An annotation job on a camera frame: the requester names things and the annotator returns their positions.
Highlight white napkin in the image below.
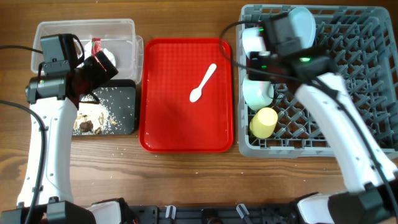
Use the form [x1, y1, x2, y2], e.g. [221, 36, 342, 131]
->
[83, 42, 116, 67]

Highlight blue bowl with rice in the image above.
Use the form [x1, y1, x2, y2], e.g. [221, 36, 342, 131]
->
[242, 27, 267, 58]

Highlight red strawberry snack wrapper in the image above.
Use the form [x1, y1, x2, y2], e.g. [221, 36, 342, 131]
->
[91, 38, 102, 55]

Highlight mint green bowl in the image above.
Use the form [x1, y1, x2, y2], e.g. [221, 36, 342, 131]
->
[242, 75, 274, 111]

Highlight rice and food scraps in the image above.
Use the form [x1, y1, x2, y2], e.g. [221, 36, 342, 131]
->
[73, 86, 131, 135]

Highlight yellow plastic cup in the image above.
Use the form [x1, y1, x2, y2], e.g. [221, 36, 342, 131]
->
[249, 108, 279, 139]

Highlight light blue plate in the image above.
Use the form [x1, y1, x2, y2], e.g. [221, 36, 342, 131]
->
[288, 7, 316, 49]

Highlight cream plastic spoon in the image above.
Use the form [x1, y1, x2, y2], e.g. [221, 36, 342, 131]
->
[189, 63, 217, 103]

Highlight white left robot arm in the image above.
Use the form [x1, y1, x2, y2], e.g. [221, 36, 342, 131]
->
[1, 51, 129, 223]

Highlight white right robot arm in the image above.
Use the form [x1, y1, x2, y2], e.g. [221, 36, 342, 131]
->
[248, 47, 397, 223]

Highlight black food waste tray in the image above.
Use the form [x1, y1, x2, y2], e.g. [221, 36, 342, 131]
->
[71, 79, 137, 136]

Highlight grey dishwasher rack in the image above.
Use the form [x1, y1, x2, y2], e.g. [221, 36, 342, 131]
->
[238, 5, 397, 159]

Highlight red serving tray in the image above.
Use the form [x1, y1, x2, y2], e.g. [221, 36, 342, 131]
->
[139, 38, 234, 153]

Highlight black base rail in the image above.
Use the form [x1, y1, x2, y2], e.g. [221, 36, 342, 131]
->
[130, 204, 299, 224]

